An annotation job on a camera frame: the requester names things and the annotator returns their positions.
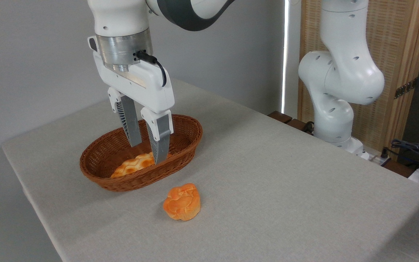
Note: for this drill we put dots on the black power plug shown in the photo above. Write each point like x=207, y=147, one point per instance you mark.
x=384, y=153

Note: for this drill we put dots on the wooden rattan folding screen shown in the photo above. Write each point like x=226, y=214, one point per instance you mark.
x=389, y=43

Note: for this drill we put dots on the braided golden bread loaf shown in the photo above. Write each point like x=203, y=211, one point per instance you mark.
x=133, y=166

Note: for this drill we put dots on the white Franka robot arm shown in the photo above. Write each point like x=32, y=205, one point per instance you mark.
x=340, y=72

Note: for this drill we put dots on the dark metal screen hinge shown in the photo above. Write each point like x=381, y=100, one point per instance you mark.
x=405, y=88

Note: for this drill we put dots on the grey tablecloth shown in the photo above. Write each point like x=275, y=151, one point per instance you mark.
x=286, y=200

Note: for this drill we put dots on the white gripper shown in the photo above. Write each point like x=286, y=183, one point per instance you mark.
x=147, y=87

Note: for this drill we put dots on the brown wicker oval basket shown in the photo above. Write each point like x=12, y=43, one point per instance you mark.
x=182, y=136

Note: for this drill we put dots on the round orange bread bun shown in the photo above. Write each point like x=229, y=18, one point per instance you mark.
x=182, y=203

